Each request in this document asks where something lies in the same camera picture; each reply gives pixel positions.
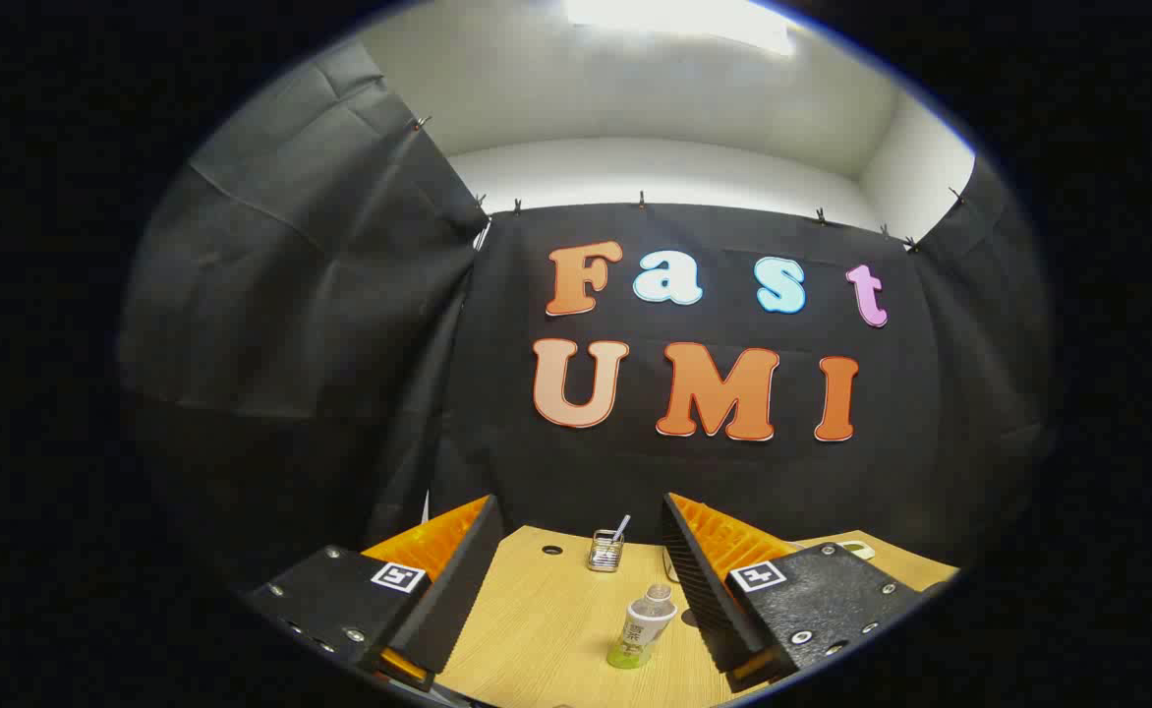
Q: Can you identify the white label juice bottle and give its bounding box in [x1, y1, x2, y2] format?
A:
[606, 582, 678, 671]

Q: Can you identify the ceiling light panel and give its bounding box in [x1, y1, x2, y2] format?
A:
[564, 0, 795, 55]

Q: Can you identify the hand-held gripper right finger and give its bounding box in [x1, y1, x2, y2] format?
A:
[660, 493, 952, 692]

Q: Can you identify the metal mesh holder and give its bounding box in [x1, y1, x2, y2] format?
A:
[587, 529, 625, 573]

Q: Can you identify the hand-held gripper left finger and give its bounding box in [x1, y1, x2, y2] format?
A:
[242, 495, 505, 692]

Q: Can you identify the black backdrop cloth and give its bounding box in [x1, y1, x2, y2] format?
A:
[119, 39, 1059, 591]

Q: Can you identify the wooden table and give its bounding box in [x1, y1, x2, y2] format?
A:
[433, 524, 960, 708]

